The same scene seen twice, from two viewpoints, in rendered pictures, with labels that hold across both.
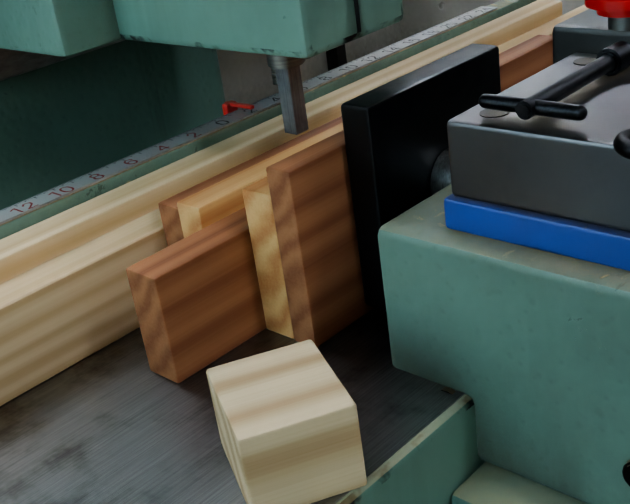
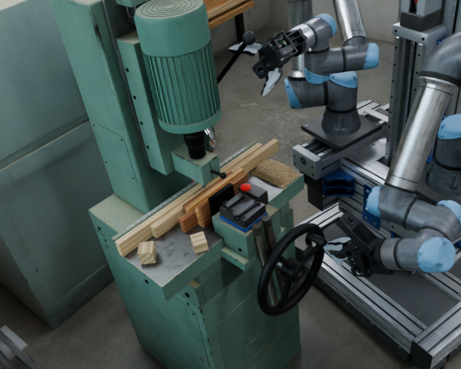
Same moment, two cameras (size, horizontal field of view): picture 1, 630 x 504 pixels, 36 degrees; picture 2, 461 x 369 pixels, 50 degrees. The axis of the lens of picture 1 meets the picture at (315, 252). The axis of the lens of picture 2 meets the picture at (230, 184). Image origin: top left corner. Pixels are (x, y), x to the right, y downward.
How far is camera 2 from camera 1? 108 cm
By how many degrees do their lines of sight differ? 12
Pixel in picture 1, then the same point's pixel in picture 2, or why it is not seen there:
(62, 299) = (169, 220)
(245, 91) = not seen: hidden behind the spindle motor
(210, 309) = (189, 223)
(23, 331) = (164, 225)
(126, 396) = (178, 234)
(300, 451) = (200, 246)
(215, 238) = (190, 214)
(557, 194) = (230, 218)
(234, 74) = not seen: hidden behind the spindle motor
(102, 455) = (176, 244)
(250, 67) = not seen: hidden behind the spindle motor
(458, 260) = (220, 223)
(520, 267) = (226, 225)
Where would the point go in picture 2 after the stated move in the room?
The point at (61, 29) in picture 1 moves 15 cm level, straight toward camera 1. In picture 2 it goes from (165, 171) to (173, 200)
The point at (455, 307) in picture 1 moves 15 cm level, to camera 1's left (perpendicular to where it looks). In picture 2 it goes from (220, 228) to (167, 233)
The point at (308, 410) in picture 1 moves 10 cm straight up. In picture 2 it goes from (201, 241) to (195, 214)
